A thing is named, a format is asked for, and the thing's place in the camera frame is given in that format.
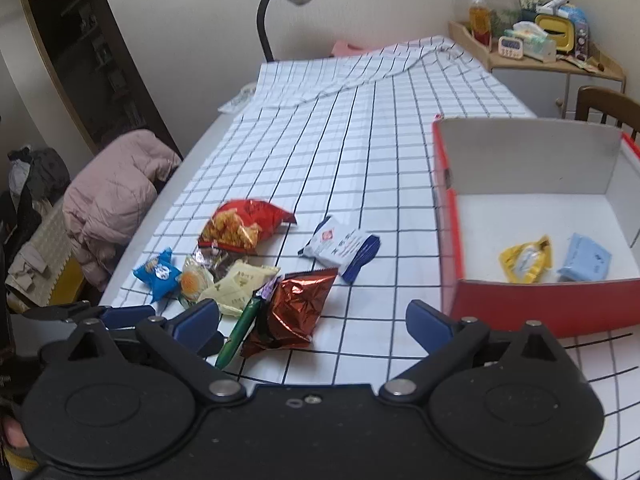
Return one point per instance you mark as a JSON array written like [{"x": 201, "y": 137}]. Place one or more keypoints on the beige quilted cloth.
[{"x": 40, "y": 255}]

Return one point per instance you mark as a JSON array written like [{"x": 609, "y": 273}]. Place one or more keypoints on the cream snack packet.
[{"x": 236, "y": 285}]

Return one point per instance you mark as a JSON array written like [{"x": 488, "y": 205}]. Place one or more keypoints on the blue patterned box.
[{"x": 580, "y": 25}]

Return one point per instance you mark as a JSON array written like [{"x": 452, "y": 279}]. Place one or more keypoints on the metallic red-brown snack packet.
[{"x": 292, "y": 310}]

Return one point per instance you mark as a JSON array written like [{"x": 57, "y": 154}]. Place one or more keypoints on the dark clothes pile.
[{"x": 45, "y": 170}]

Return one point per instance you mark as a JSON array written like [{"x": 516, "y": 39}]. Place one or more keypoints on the brown wooden chair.
[{"x": 592, "y": 97}]

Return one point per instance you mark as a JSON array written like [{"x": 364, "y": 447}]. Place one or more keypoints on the clear glass dome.
[{"x": 462, "y": 0}]

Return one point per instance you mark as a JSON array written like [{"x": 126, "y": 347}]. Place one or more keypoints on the yellow tissue box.
[{"x": 542, "y": 20}]

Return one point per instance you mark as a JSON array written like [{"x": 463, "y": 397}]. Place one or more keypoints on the wooden corner shelf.
[{"x": 505, "y": 63}]

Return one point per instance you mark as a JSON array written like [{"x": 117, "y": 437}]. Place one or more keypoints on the green snack stick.
[{"x": 240, "y": 331}]

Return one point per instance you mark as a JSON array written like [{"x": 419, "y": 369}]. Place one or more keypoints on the red peanut snack bag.
[{"x": 240, "y": 225}]

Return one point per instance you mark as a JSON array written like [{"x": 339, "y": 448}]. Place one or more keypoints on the purple candy packet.
[{"x": 267, "y": 290}]

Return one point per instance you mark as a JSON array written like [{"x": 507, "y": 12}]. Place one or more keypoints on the red cardboard box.
[{"x": 500, "y": 305}]

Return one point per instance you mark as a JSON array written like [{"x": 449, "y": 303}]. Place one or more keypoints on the clear egg yolk pastry packet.
[{"x": 192, "y": 281}]

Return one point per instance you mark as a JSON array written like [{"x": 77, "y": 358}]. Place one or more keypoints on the tissue pack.
[{"x": 535, "y": 42}]

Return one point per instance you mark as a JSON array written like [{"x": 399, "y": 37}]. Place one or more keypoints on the white and blue biscuit packet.
[{"x": 335, "y": 246}]

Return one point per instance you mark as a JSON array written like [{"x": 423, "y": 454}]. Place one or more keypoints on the yellow snack packet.
[{"x": 525, "y": 260}]

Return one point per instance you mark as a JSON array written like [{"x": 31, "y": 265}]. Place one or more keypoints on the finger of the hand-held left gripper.
[{"x": 125, "y": 316}]

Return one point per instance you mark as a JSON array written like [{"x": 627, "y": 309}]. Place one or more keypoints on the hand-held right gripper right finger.
[{"x": 427, "y": 322}]

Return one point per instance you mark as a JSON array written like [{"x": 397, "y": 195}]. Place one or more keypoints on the white checked tablecloth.
[{"x": 350, "y": 160}]

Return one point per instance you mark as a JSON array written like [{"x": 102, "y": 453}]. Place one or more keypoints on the white tube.
[{"x": 555, "y": 4}]

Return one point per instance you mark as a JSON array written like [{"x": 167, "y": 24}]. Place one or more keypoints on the light blue snack packet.
[{"x": 582, "y": 258}]

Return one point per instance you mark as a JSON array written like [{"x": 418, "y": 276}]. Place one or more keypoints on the orange liquid bottle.
[{"x": 480, "y": 20}]

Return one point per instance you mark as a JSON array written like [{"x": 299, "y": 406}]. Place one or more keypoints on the dark bookshelf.
[{"x": 100, "y": 60}]

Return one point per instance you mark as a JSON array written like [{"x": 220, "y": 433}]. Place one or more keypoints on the white digital timer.
[{"x": 511, "y": 47}]

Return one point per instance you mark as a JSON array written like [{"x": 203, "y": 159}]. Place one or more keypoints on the pink cloth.
[{"x": 350, "y": 48}]

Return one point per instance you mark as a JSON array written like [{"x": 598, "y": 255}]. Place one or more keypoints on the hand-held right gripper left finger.
[{"x": 196, "y": 321}]

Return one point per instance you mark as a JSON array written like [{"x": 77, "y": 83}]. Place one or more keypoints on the clear plastic bag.
[{"x": 237, "y": 99}]

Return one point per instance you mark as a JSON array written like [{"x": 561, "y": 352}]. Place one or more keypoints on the small blue snack packet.
[{"x": 157, "y": 273}]

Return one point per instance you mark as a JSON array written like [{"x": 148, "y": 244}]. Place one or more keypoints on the pink padded jacket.
[{"x": 110, "y": 195}]

